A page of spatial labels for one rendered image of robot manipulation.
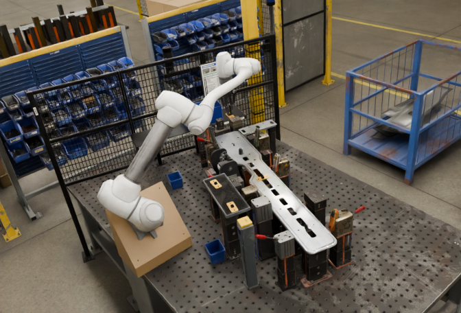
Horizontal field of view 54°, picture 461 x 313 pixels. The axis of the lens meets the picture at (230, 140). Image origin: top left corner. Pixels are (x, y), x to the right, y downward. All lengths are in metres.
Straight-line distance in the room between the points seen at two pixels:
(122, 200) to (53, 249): 1.90
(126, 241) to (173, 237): 0.28
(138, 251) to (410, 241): 1.62
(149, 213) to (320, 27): 4.23
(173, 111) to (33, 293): 2.16
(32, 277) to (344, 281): 2.60
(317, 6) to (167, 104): 3.87
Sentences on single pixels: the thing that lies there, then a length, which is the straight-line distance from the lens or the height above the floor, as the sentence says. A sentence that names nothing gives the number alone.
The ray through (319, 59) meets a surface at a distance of 6.31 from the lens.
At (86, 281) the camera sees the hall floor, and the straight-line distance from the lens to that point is 3.95.
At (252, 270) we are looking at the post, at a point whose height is 0.83.
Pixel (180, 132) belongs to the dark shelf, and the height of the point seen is 1.03.
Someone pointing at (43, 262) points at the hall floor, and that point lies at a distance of 4.29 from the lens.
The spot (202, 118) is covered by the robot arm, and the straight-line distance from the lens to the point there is 2.49.
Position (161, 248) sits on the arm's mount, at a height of 0.80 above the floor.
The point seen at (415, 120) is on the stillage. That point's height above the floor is 0.69.
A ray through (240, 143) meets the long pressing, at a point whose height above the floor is 1.00.
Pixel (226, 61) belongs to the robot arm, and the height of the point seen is 1.66.
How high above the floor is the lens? 2.68
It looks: 30 degrees down
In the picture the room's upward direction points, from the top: 7 degrees counter-clockwise
